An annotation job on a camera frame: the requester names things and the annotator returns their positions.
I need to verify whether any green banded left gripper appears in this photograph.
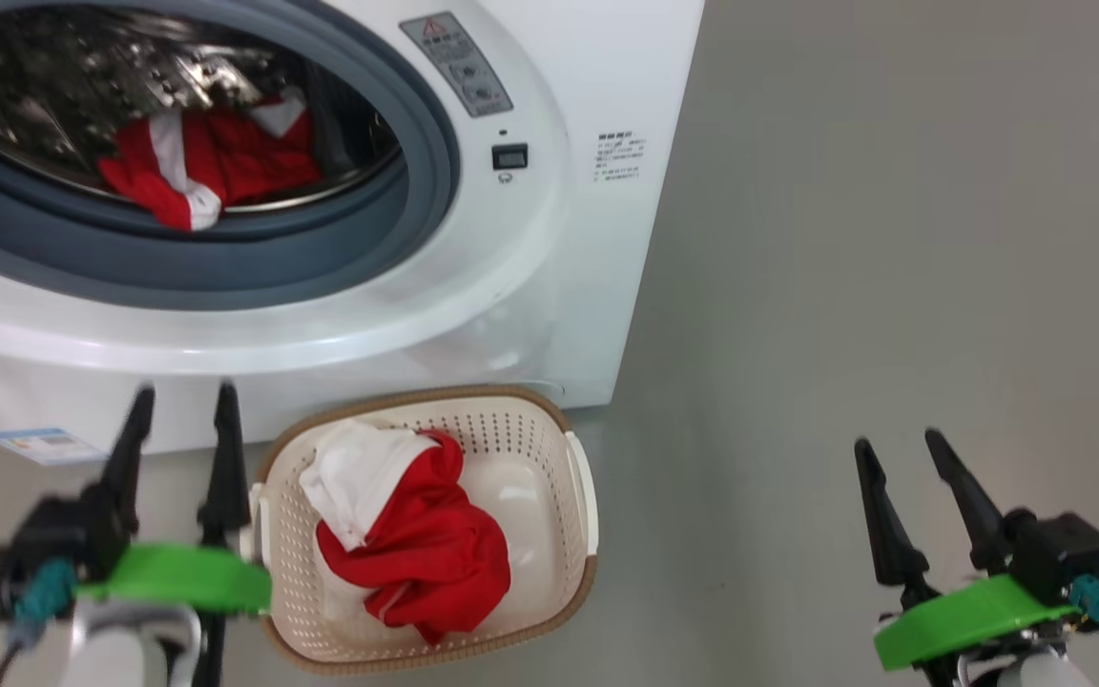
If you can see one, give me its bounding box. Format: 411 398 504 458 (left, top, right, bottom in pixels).
73 380 274 687

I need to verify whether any teal plug left camera cable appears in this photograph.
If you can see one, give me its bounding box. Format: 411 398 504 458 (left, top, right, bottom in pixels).
0 558 78 687

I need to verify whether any red and white garment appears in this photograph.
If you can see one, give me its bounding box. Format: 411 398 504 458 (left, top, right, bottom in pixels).
300 420 512 646
96 91 321 232

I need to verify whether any grey rubber door gasket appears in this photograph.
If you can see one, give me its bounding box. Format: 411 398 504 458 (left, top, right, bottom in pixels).
0 0 462 311

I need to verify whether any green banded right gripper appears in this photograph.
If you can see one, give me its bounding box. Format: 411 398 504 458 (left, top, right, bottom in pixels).
853 427 1080 687

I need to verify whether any blue energy label sticker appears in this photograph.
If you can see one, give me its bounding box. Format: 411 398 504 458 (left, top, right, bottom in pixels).
0 427 107 467

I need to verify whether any cream perforated laundry basket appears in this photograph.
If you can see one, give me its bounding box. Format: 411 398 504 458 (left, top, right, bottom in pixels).
242 385 600 677

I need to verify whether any white washing machine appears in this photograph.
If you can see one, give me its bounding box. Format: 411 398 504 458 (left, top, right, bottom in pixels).
0 0 706 457

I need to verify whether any steel washing machine drum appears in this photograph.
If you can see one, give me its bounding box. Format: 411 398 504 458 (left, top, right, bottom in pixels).
0 10 403 213

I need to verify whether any grey warning label sticker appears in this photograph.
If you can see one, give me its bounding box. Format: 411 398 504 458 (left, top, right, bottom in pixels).
400 11 514 118

